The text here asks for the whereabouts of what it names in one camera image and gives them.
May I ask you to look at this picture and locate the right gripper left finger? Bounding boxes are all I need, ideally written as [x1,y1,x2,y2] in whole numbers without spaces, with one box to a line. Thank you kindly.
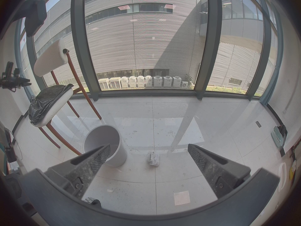
[47,143,111,199]

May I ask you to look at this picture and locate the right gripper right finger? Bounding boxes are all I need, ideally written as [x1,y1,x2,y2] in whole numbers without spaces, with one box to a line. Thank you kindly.
[188,144,251,200]

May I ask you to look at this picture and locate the black plastic bag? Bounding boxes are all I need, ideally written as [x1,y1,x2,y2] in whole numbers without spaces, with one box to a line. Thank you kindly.
[28,84,74,126]

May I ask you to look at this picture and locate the white paper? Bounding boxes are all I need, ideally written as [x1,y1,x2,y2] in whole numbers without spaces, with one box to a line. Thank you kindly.
[146,151,160,167]

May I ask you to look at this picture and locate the white trash bin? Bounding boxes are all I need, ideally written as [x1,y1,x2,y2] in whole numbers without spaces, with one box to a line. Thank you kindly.
[83,124,128,167]

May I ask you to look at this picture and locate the wooden chair with white cushions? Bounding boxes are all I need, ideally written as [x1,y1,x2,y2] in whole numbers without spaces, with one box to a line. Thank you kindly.
[28,38,103,156]

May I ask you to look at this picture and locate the window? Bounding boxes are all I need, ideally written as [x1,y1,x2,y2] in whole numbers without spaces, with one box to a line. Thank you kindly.
[14,0,283,102]

